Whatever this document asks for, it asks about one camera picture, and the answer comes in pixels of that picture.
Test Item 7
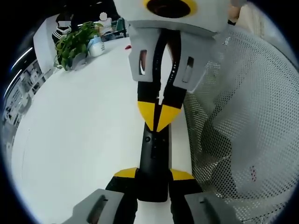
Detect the white spray bottle blue cap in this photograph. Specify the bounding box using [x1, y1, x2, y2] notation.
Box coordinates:
[88, 35, 106, 57]

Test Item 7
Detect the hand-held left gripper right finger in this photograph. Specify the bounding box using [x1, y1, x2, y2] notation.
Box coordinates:
[168, 169, 236, 224]

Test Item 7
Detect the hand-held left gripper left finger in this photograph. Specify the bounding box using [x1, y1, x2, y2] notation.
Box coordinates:
[70, 167, 139, 224]

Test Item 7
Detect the white mesh laundry basket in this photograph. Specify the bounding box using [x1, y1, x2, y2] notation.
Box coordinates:
[182, 24, 299, 224]

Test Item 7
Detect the green potted plant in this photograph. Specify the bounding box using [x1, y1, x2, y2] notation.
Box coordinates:
[54, 21, 104, 71]

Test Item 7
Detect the black remote control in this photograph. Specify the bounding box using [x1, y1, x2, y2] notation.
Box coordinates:
[136, 121, 172, 203]

